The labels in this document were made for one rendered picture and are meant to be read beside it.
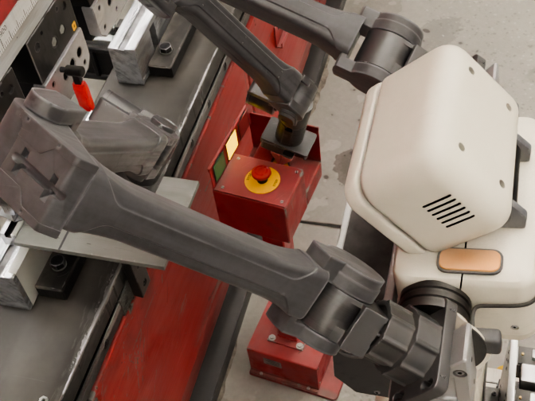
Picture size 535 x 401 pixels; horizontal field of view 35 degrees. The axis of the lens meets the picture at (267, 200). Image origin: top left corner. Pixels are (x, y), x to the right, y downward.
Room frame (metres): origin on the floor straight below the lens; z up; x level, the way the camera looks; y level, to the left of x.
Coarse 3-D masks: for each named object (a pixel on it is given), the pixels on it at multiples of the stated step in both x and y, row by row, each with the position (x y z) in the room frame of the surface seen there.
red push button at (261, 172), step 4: (256, 168) 1.15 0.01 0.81; (260, 168) 1.14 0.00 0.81; (264, 168) 1.14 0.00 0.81; (268, 168) 1.14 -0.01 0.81; (252, 172) 1.14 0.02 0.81; (256, 172) 1.14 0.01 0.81; (260, 172) 1.13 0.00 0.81; (264, 172) 1.13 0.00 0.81; (268, 172) 1.13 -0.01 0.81; (252, 176) 1.13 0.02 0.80; (256, 176) 1.13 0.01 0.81; (260, 176) 1.12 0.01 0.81; (264, 176) 1.12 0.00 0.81; (268, 176) 1.12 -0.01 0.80; (256, 180) 1.12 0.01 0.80; (260, 180) 1.12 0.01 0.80; (264, 180) 1.12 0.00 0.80
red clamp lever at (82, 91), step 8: (64, 72) 1.10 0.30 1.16; (72, 72) 1.09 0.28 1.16; (80, 72) 1.09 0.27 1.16; (80, 80) 1.10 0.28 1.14; (80, 88) 1.09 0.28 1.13; (88, 88) 1.10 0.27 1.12; (80, 96) 1.09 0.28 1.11; (88, 96) 1.09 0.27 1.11; (80, 104) 1.10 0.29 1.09; (88, 104) 1.09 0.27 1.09
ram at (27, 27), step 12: (0, 0) 1.05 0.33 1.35; (12, 0) 1.07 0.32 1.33; (48, 0) 1.15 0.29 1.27; (0, 12) 1.04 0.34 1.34; (36, 12) 1.11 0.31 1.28; (0, 24) 1.03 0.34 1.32; (24, 24) 1.08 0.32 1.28; (36, 24) 1.10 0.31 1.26; (24, 36) 1.07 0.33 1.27; (12, 48) 1.03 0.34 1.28; (0, 60) 1.00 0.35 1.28; (12, 60) 1.02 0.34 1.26; (0, 72) 0.99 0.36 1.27
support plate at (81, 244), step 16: (160, 192) 0.95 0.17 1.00; (176, 192) 0.95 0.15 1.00; (192, 192) 0.94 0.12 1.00; (16, 240) 0.89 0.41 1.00; (32, 240) 0.89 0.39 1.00; (48, 240) 0.88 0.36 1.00; (64, 240) 0.88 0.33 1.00; (80, 240) 0.87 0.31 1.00; (96, 240) 0.87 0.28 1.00; (112, 240) 0.86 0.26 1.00; (96, 256) 0.84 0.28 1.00; (112, 256) 0.83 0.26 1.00; (128, 256) 0.83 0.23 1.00; (144, 256) 0.82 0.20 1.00
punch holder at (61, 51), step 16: (64, 0) 1.18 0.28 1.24; (48, 16) 1.13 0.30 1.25; (64, 16) 1.17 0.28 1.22; (32, 32) 1.09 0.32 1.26; (48, 32) 1.12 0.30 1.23; (64, 32) 1.16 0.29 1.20; (80, 32) 1.19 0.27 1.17; (32, 48) 1.07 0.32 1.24; (48, 48) 1.10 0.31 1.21; (64, 48) 1.14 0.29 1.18; (80, 48) 1.18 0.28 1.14; (16, 64) 1.07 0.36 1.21; (32, 64) 1.06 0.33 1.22; (48, 64) 1.09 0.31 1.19; (64, 64) 1.12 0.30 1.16; (80, 64) 1.16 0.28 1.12; (32, 80) 1.07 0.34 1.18; (48, 80) 1.07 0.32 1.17; (64, 80) 1.11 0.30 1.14
